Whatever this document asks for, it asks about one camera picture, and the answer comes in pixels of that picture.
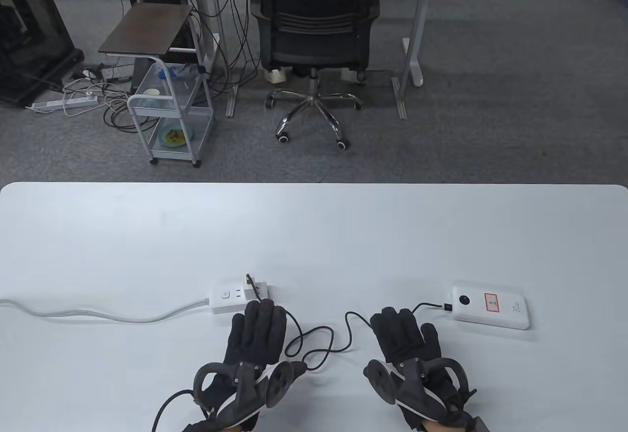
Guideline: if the person's left hand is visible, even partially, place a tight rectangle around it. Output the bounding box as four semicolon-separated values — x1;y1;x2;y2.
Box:
185;298;309;432

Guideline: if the person's right hand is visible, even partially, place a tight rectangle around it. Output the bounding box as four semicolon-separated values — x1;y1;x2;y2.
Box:
364;307;477;427

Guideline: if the black charging cable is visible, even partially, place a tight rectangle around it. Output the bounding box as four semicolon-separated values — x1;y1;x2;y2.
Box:
245;274;453;371

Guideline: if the short white power strip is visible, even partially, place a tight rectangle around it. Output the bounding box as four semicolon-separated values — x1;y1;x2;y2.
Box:
209;281;270;316

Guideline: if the white battery pack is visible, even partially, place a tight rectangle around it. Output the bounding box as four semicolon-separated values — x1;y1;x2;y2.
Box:
450;281;531;330

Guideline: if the grey power strip cord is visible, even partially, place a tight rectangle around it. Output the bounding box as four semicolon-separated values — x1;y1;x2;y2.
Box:
0;297;212;324

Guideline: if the black and white hand controller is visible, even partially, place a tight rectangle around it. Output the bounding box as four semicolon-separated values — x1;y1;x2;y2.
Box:
193;359;296;420
364;357;477;415

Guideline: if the green plate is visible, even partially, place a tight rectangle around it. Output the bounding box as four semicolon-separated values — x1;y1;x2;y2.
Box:
156;125;195;149

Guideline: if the white rolling cart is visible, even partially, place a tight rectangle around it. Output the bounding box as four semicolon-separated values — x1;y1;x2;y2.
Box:
127;56;215;168

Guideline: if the clear bottle blue cap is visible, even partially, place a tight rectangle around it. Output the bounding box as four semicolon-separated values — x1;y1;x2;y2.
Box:
157;65;204;80

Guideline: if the long white power strip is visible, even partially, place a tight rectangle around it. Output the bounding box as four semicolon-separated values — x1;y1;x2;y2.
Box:
26;94;99;112

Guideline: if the black mesh office chair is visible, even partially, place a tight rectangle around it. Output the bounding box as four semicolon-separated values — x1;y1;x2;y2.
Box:
250;0;381;150

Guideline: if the dark brown side table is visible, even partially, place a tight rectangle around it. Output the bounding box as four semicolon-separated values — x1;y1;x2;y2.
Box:
98;2;207;77

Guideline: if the black equipment stand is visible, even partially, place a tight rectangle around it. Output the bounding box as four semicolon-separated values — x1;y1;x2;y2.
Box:
0;0;85;108

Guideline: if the black glove cable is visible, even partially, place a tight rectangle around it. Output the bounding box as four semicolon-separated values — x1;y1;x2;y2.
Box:
151;390;197;432

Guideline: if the tangle of mixed cables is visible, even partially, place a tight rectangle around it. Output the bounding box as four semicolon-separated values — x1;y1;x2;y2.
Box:
64;64;148;133

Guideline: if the bundle of black cables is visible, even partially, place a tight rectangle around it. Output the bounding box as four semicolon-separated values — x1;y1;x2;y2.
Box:
186;0;261;94

